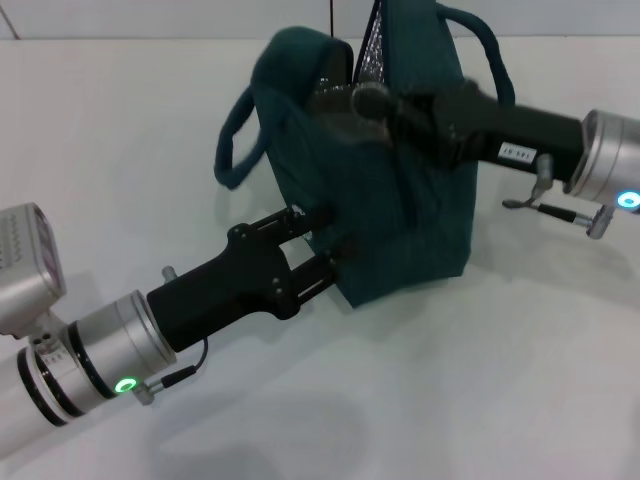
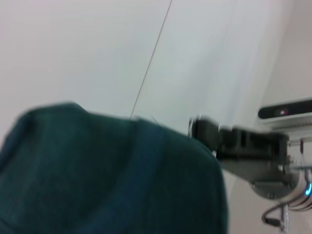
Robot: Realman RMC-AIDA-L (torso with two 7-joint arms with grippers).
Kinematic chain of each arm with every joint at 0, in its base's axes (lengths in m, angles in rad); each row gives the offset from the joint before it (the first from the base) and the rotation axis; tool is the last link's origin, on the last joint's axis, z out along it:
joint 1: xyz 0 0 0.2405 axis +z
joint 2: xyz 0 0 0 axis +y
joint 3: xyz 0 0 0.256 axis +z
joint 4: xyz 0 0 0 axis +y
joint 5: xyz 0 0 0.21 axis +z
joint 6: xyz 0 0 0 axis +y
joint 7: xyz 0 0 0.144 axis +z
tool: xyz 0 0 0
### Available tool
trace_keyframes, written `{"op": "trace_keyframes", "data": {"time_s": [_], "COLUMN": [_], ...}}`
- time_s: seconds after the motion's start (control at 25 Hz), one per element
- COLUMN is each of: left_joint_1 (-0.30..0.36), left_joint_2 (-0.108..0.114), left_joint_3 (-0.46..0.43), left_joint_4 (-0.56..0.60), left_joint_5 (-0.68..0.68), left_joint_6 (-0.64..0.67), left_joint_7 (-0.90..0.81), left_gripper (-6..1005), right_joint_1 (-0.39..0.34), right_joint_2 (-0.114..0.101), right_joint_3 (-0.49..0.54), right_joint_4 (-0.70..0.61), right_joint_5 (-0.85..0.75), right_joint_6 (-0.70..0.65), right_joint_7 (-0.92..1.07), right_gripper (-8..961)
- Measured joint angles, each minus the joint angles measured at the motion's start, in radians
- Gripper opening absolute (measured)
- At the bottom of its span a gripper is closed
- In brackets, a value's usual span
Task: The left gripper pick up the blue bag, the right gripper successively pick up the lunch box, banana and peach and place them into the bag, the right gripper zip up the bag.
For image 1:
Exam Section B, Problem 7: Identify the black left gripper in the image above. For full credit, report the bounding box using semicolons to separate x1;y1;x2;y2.
146;203;363;355

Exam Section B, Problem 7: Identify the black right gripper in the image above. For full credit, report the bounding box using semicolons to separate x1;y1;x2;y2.
348;77;587;185

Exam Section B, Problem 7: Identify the dark teal insulated lunch bag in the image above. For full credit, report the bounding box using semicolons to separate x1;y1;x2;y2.
213;0;516;310

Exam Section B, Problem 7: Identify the dark right arm cable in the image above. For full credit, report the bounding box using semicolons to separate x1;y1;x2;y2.
501;153;616;240

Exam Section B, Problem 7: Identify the dark arm cable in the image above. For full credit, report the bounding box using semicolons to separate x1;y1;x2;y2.
501;153;616;240
132;338;210;407

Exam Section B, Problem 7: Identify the dark left arm cable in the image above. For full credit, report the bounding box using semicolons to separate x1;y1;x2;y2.
132;338;210;407

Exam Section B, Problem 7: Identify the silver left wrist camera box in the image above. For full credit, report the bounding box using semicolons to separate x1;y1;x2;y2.
0;202;68;342

